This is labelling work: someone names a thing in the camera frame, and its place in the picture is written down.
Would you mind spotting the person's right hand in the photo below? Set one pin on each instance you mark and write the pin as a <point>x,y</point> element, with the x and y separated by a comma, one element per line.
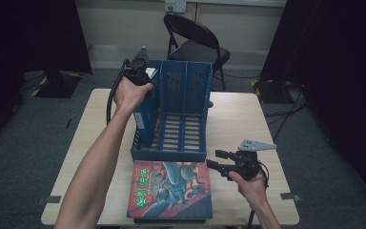
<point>251,191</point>

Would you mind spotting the black curtain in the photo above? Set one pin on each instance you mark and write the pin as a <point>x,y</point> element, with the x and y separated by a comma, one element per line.
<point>336,63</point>
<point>19,47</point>

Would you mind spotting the black folding chair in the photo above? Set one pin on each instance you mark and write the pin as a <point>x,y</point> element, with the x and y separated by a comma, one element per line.
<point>200,51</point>

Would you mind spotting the black pen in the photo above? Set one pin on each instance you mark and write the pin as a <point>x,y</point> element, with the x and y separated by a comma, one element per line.
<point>68,123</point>

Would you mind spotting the white wall socket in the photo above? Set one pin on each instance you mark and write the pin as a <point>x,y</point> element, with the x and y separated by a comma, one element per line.
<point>175,5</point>

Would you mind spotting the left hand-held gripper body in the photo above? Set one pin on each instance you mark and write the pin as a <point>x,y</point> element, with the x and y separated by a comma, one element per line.
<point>136,71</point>

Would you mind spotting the stand base with striped tape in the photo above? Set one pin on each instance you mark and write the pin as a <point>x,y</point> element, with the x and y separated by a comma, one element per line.
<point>55,84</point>
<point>271,92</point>

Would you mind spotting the grey tape strip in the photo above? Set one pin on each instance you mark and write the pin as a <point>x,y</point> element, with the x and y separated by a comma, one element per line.
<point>52,199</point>
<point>290,196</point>

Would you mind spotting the blue book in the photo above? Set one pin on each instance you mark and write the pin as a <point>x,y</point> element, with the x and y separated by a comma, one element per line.
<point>147,124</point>

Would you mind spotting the red illustrated book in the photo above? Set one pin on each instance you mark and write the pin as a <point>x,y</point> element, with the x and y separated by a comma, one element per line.
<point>171,191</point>

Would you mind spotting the blue plastic file rack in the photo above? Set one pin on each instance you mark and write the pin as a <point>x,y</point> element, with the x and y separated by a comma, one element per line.
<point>184,95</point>

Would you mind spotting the person's left hand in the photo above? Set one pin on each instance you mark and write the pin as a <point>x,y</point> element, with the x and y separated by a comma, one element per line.
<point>130,95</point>

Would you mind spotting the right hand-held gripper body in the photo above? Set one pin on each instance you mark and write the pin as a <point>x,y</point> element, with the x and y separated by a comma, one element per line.
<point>246,165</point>

